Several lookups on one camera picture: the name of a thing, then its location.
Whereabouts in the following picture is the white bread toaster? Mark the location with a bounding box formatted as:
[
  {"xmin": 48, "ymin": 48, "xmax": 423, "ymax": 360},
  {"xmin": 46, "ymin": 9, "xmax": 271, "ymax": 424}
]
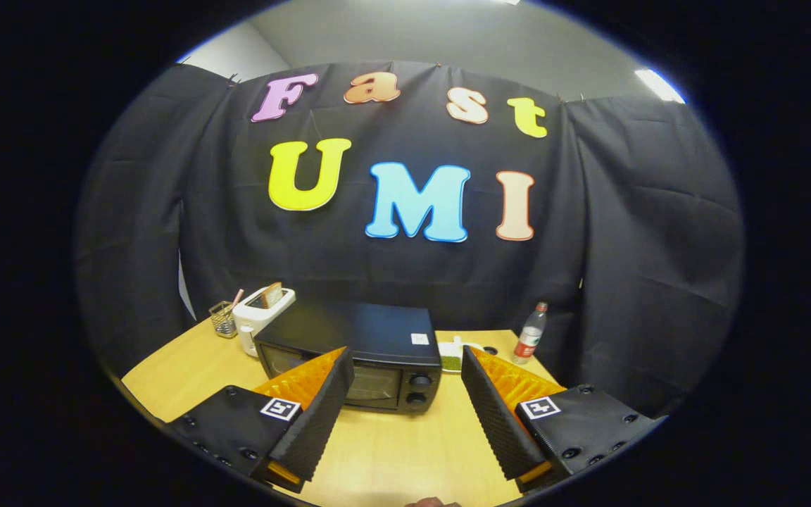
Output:
[{"xmin": 232, "ymin": 287, "xmax": 296, "ymax": 358}]

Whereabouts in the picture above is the wire mesh holder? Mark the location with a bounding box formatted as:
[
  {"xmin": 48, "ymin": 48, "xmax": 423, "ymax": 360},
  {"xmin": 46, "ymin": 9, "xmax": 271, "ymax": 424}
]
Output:
[{"xmin": 208, "ymin": 301, "xmax": 239, "ymax": 339}]

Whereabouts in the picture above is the black toaster oven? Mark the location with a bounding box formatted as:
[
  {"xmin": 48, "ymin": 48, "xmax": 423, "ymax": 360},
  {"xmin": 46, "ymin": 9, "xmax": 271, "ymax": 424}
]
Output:
[{"xmin": 253, "ymin": 301, "xmax": 443, "ymax": 414}]

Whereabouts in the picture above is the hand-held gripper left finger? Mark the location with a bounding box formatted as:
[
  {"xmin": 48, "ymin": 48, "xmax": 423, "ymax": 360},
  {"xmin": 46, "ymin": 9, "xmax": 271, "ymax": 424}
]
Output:
[{"xmin": 165, "ymin": 346, "xmax": 356, "ymax": 494}]

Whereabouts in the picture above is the small ceiling light panel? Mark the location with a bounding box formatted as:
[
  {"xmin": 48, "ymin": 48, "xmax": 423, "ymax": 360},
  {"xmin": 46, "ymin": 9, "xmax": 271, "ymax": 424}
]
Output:
[{"xmin": 633, "ymin": 68, "xmax": 686, "ymax": 105}]

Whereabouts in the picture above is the white divided snack dish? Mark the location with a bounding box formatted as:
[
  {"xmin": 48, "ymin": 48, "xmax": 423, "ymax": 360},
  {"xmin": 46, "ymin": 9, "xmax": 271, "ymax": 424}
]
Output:
[{"xmin": 438, "ymin": 337, "xmax": 485, "ymax": 374}]

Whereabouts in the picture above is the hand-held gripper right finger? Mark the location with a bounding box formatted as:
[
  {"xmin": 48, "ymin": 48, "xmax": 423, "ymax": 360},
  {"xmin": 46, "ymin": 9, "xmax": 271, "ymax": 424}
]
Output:
[{"xmin": 460, "ymin": 345, "xmax": 663, "ymax": 494}]

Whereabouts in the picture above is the clear bottle with red label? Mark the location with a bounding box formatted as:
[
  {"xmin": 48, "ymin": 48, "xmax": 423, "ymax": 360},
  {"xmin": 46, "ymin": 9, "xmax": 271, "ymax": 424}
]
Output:
[{"xmin": 513, "ymin": 302, "xmax": 548, "ymax": 365}]

